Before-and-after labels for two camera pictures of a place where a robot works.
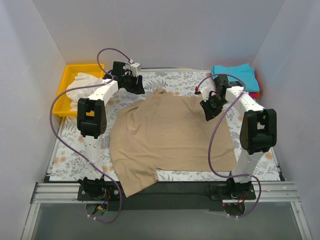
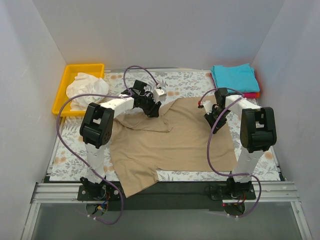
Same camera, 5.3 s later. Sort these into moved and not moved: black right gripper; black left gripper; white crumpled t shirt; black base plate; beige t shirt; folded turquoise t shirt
Moved: black right gripper; black left gripper
Not moved: black base plate; beige t shirt; white crumpled t shirt; folded turquoise t shirt
